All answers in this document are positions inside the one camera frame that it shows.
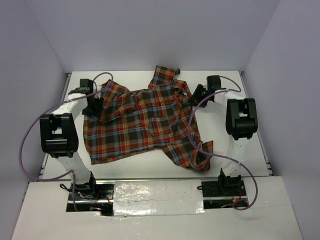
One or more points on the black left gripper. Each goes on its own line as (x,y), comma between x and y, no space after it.
(97,110)

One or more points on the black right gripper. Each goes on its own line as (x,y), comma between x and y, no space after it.
(197,94)

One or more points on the plaid long sleeve shirt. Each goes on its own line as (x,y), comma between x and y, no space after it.
(156,118)

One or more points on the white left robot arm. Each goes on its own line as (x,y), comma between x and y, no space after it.
(58,134)

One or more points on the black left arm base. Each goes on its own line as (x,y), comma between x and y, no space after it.
(89,190)

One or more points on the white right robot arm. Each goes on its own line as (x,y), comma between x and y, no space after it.
(241,121)

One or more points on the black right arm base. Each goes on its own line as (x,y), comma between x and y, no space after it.
(224,186)

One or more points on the glossy white tape patch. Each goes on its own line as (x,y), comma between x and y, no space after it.
(157,198)

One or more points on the aluminium table frame rail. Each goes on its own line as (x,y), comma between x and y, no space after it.
(267,161)

